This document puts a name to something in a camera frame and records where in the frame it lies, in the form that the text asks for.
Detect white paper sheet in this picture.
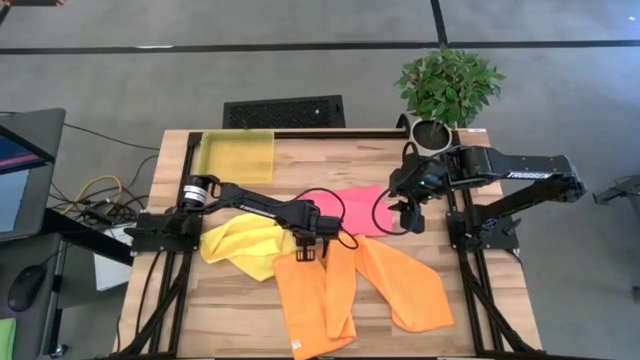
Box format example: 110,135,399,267
93,223,135,293

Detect green flat item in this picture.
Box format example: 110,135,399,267
0,317,18,360

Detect yellow-green translucent bin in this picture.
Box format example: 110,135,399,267
195,129,276,185

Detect plain orange microfiber towel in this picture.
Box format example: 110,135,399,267
353,233,456,335

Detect black computer mouse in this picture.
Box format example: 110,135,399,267
6,263,48,313

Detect black cable bundle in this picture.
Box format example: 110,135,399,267
49,154,161,227

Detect black camera cable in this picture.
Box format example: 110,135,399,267
371,185,419,237
298,187,360,251

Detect pink microfiber towel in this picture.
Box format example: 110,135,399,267
299,184,397,238

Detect yellow microfiber towel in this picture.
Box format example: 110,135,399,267
199,212,298,283

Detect dark grey side desk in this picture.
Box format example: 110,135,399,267
0,207,135,360

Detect orange towel with white label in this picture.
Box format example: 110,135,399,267
273,238,358,360

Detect black left camera cable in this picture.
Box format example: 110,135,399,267
298,187,360,251

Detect green plant in white pot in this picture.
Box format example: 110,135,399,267
393,47,507,152

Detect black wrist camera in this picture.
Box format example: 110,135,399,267
401,198,426,236
318,214,347,242

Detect black stand foot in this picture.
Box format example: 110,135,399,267
592,174,640,206

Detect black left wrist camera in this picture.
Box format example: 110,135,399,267
318,214,347,242

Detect black aluminium table frame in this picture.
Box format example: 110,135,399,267
107,128,546,360

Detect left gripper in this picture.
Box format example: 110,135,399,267
289,215,331,263

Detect black perforated metal box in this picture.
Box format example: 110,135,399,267
222,94,347,130

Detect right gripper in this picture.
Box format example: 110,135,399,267
388,159,449,213

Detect long black floor cable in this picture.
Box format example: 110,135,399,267
63,122,162,152

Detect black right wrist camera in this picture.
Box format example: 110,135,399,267
401,198,426,236

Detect black right camera cable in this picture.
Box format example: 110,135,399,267
371,185,419,237

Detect yellow cable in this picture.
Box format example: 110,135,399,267
73,174,124,209

